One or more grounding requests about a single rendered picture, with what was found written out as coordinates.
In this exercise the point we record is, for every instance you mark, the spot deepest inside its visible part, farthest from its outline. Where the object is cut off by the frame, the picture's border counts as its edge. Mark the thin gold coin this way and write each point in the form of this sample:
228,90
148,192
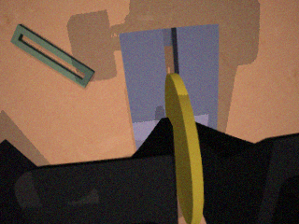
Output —
189,175

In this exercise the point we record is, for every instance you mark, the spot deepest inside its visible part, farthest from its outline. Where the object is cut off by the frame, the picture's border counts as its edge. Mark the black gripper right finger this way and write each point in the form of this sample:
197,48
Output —
242,180

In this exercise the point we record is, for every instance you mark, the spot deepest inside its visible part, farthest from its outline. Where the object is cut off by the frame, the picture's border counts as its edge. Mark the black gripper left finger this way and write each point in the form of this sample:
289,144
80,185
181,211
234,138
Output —
122,190

